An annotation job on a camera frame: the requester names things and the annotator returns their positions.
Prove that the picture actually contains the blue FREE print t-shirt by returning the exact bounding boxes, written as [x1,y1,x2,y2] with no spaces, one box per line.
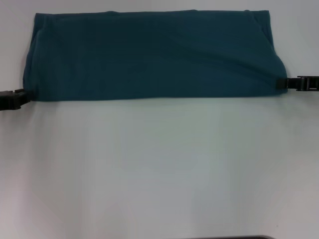
[22,9,289,102]

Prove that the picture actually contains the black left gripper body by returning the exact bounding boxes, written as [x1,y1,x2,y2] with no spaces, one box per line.
[0,90,16,112]

